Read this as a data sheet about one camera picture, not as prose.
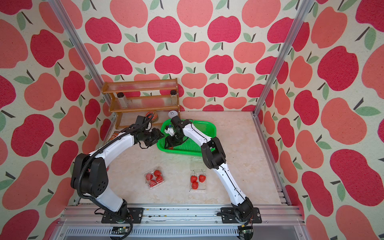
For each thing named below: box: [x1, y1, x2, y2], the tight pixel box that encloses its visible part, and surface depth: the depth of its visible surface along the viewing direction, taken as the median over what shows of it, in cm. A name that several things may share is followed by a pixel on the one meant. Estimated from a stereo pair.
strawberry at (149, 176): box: [145, 173, 154, 181], surface depth 87 cm
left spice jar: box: [116, 92, 128, 108], surface depth 100 cm
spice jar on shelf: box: [170, 89, 178, 106], surface depth 103 cm
